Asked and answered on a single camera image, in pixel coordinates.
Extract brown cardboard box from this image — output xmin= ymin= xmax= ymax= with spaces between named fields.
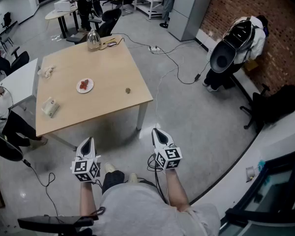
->
xmin=243 ymin=59 xmax=259 ymax=72

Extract white desk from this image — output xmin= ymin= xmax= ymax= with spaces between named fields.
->
xmin=0 ymin=58 xmax=39 ymax=111

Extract black floor cable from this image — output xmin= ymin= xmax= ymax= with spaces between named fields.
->
xmin=154 ymin=45 xmax=211 ymax=85

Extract person's left forearm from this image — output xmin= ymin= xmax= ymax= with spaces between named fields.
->
xmin=79 ymin=179 xmax=99 ymax=217

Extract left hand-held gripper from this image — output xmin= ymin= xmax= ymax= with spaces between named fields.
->
xmin=70 ymin=137 xmax=101 ymax=183

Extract black mouse cable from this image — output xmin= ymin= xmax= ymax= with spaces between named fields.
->
xmin=99 ymin=37 xmax=126 ymax=51

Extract white floor cable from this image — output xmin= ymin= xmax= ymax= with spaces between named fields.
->
xmin=154 ymin=53 xmax=185 ymax=130

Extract white metal shelf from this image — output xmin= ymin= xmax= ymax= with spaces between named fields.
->
xmin=132 ymin=0 xmax=173 ymax=20

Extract white tissue pack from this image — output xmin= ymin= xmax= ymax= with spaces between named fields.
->
xmin=41 ymin=96 xmax=60 ymax=118

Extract person's grey shirt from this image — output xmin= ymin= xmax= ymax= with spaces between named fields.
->
xmin=89 ymin=182 xmax=222 ymax=236

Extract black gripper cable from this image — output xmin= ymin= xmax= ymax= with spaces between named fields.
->
xmin=91 ymin=179 xmax=107 ymax=216
xmin=147 ymin=153 xmax=169 ymax=205

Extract white box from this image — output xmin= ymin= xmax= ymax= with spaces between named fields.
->
xmin=54 ymin=0 xmax=76 ymax=13

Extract grey metal cabinet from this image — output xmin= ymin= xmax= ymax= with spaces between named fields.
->
xmin=167 ymin=0 xmax=215 ymax=42

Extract black backpack cable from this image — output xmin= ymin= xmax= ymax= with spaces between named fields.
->
xmin=22 ymin=158 xmax=62 ymax=217

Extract pile of white crumpled pieces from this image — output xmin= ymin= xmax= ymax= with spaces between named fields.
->
xmin=40 ymin=64 xmax=56 ymax=79

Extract person's black trousers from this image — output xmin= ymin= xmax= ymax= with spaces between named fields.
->
xmin=102 ymin=170 xmax=158 ymax=195

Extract white plate of strawberries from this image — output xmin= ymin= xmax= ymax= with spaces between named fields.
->
xmin=76 ymin=78 xmax=94 ymax=94

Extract person's right forearm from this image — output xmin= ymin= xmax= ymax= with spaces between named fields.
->
xmin=164 ymin=168 xmax=190 ymax=212

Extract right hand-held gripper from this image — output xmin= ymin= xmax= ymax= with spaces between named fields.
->
xmin=151 ymin=128 xmax=183 ymax=171

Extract grey coat on stand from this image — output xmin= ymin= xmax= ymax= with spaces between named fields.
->
xmin=159 ymin=0 xmax=176 ymax=30

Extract oval pale table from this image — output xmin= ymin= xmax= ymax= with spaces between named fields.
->
xmin=44 ymin=5 xmax=80 ymax=39

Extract white table leg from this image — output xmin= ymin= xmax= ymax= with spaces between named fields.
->
xmin=47 ymin=132 xmax=78 ymax=151
xmin=136 ymin=101 xmax=148 ymax=131

